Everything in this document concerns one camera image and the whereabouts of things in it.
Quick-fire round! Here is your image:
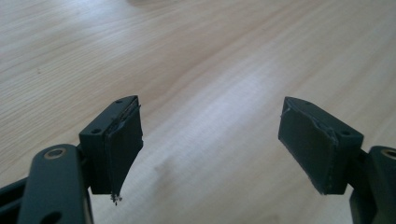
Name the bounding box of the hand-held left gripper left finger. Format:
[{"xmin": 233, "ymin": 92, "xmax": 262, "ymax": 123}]
[{"xmin": 78, "ymin": 94, "xmax": 145, "ymax": 206}]

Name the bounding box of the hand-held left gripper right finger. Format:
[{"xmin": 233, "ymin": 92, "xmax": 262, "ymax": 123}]
[{"xmin": 277, "ymin": 96, "xmax": 365, "ymax": 196}]

